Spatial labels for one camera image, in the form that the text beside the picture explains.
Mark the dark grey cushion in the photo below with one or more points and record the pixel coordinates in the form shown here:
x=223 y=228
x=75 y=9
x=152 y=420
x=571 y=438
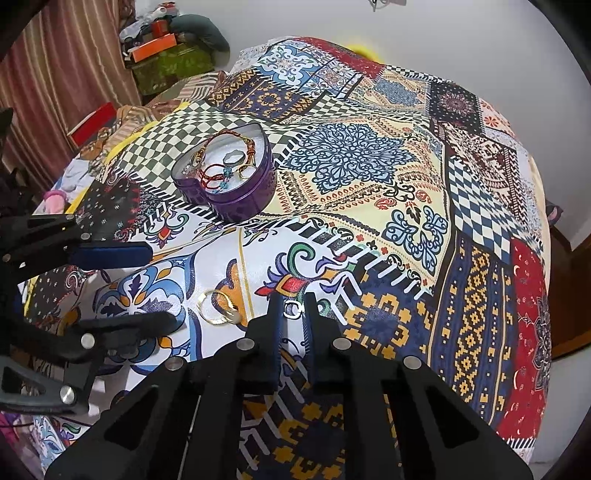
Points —
x=205 y=34

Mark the small silver earring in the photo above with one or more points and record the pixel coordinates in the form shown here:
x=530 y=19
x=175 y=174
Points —
x=287 y=308

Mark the pile of clutter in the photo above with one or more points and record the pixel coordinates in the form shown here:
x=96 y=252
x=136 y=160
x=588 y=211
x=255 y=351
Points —
x=147 y=21

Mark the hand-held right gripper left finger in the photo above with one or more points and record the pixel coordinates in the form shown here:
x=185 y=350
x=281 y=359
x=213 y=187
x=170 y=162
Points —
x=277 y=332

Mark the red box with white top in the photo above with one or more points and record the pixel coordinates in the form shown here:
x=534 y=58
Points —
x=92 y=124

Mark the white printed cloth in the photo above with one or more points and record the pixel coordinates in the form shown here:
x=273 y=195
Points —
x=85 y=170

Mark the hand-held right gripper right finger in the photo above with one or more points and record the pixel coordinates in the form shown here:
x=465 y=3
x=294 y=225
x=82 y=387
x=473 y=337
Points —
x=311 y=332

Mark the yellow cloth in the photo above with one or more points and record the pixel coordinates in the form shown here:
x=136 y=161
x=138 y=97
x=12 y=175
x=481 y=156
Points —
x=124 y=144

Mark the patchwork printed blanket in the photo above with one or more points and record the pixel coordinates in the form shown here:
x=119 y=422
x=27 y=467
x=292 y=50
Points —
x=369 y=184

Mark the thin gold hoop earring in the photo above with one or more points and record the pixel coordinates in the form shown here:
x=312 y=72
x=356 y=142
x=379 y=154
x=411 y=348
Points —
x=202 y=305

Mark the purple cloth item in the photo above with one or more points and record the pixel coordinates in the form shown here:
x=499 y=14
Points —
x=555 y=213

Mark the brown striped curtain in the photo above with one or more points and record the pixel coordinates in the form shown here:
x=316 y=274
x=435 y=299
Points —
x=55 y=69

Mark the purple heart-shaped tin box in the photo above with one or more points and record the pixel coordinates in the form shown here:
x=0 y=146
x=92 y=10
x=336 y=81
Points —
x=244 y=203

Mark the brown wooden door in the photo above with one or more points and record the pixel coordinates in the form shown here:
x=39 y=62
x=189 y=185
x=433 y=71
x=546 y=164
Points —
x=570 y=295

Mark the yellow plush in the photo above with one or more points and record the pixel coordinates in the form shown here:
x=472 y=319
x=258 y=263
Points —
x=364 y=50

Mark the orange box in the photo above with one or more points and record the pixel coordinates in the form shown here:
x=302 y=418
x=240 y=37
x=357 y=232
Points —
x=154 y=48

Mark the orange striped bedsheet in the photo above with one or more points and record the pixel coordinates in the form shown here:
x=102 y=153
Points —
x=184 y=90

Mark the white printed pillow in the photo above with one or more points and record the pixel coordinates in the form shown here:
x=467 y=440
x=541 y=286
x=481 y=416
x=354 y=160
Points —
x=249 y=56

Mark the pink cloth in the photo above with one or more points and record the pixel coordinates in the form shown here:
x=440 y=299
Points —
x=56 y=202

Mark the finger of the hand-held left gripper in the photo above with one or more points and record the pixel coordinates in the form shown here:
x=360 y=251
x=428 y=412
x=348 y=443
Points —
x=115 y=254
x=138 y=321

